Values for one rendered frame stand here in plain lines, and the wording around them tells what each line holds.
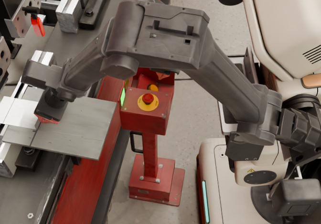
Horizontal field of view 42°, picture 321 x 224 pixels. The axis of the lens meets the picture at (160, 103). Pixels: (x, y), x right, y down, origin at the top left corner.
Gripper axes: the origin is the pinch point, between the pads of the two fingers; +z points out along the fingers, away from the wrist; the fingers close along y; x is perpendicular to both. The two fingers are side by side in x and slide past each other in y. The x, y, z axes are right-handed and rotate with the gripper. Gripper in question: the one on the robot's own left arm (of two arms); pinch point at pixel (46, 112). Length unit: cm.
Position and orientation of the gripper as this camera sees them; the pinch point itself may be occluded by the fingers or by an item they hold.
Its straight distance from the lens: 116.9
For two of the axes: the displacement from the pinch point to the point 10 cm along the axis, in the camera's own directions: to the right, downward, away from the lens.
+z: -4.8, 4.0, 7.8
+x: 8.5, 4.2, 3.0
